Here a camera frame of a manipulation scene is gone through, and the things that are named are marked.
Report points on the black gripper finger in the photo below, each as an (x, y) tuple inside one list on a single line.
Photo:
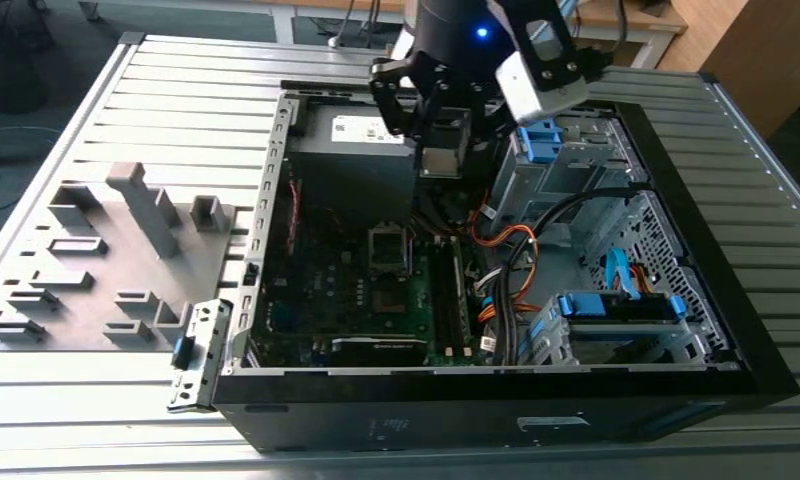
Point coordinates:
[(392, 110), (494, 120)]

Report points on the silver CPU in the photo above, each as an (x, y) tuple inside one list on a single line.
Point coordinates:
[(440, 162)]

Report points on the metal locking lever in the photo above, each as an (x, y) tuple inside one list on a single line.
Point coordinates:
[(410, 255)]

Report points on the CPU socket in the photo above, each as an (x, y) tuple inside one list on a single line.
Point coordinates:
[(392, 300)]

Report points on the white power supply label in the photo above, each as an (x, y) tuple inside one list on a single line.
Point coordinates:
[(350, 127)]

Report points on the blue disk bay latch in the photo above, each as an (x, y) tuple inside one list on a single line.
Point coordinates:
[(539, 147)]

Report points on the grey power supply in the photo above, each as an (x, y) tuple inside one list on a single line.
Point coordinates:
[(316, 135)]

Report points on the tall silver disk bay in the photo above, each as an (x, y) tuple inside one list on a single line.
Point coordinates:
[(574, 170)]

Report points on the wooden desk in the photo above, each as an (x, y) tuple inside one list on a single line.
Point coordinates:
[(627, 20)]

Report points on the hard disk in blue carrier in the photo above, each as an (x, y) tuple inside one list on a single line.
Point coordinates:
[(583, 305)]

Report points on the green motherboard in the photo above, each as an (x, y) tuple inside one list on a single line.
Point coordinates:
[(423, 330)]

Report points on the wooden cabinet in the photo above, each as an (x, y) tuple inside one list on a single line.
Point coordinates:
[(774, 50)]

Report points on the black graphics card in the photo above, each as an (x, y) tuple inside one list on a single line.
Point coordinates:
[(374, 350)]

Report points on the low silver disk bay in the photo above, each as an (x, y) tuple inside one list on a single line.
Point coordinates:
[(690, 345)]

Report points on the grey parts rack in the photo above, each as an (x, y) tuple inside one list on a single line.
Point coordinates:
[(107, 280)]

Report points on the black PC case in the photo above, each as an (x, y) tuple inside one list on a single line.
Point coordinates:
[(440, 420)]

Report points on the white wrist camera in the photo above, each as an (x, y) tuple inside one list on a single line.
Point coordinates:
[(540, 105)]

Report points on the silver card bracket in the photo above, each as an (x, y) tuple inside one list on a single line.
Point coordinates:
[(208, 330)]

